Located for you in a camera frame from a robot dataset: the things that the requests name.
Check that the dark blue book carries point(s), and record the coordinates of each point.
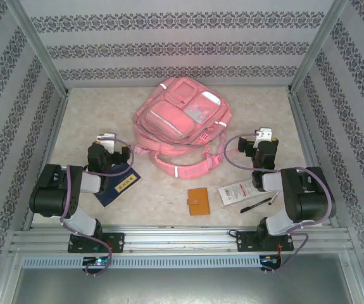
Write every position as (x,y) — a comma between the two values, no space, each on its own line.
(121,187)

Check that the white packet with red print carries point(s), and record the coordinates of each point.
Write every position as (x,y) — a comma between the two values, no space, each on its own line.
(235,193)

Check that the long black marker pen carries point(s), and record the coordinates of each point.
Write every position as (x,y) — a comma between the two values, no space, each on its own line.
(254,205)

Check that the pink backpack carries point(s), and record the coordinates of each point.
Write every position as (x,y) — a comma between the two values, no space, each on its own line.
(169,120)

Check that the brown leather wallet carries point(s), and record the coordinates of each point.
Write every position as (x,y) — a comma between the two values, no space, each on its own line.
(198,202)

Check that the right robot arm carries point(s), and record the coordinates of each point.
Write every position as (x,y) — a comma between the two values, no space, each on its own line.
(311,202)

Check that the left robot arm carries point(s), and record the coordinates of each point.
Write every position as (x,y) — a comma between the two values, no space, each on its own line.
(55,196)

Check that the short black and white pen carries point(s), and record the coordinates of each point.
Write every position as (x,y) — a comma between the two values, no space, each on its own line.
(273,199)

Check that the right controller board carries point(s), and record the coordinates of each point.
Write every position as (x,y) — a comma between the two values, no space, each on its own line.
(268,260)

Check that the controller board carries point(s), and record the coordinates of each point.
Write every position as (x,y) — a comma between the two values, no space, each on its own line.
(97,261)
(268,260)

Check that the left controller board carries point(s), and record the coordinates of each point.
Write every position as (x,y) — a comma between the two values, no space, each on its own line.
(97,261)

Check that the grey metal front panel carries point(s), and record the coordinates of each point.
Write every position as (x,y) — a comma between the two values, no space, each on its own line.
(181,285)

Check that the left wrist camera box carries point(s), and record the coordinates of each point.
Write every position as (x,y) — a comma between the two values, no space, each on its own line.
(105,141)

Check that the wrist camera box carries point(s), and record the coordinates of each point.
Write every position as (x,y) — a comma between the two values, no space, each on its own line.
(105,141)
(264,136)

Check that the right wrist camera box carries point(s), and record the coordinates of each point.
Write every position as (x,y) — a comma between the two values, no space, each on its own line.
(264,136)

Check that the right aluminium side rail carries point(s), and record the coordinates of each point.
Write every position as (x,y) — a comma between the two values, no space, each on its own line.
(302,126)

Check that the aluminium side rail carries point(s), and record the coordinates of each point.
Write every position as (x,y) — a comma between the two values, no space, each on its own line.
(302,126)
(53,136)

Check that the left aluminium side rail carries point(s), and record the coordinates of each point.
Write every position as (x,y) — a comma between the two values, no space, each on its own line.
(53,136)

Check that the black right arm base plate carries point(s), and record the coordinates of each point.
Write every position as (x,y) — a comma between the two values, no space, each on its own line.
(245,242)

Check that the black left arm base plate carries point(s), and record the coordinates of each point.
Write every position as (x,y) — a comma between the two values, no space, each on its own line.
(118,242)

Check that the right aluminium frame post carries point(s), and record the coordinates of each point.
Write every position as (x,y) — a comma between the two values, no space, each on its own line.
(317,47)

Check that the aluminium frame post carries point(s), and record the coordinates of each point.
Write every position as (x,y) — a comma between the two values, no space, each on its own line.
(39,47)
(317,47)

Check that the left aluminium frame post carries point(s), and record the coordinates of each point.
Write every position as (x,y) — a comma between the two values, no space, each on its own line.
(39,47)

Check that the aluminium mounting rail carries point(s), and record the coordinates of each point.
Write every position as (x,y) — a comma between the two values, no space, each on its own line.
(181,240)

